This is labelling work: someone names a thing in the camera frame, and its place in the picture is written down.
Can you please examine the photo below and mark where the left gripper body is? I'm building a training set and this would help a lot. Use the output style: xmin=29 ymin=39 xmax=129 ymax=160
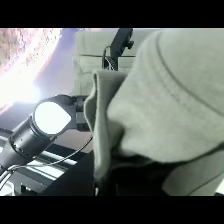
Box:
xmin=74 ymin=94 xmax=90 ymax=132

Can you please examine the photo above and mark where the grey garment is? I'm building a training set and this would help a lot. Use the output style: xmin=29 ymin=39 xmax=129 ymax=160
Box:
xmin=71 ymin=28 xmax=224 ymax=197

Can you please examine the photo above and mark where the black cable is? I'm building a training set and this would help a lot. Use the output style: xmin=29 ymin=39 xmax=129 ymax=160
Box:
xmin=0 ymin=134 xmax=94 ymax=188

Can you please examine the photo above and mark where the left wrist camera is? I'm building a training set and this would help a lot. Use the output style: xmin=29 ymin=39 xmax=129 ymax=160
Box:
xmin=101 ymin=28 xmax=136 ymax=72

